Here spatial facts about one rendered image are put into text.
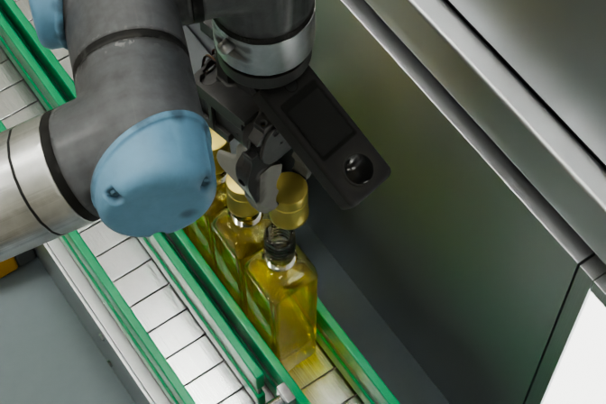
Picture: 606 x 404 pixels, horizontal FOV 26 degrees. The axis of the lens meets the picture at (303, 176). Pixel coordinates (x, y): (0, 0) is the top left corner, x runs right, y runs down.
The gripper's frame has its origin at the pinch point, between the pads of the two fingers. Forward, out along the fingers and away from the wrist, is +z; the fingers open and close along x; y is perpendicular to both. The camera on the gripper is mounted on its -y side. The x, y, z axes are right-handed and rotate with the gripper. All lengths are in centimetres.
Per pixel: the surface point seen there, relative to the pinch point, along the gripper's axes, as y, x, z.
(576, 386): -28.1, -6.5, 8.5
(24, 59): 46, -3, 28
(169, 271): 15.8, 3.0, 32.5
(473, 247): -13.9, -9.2, 5.0
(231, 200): 7.1, 0.5, 9.3
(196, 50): 37, -22, 36
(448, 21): -5.0, -13.3, -15.9
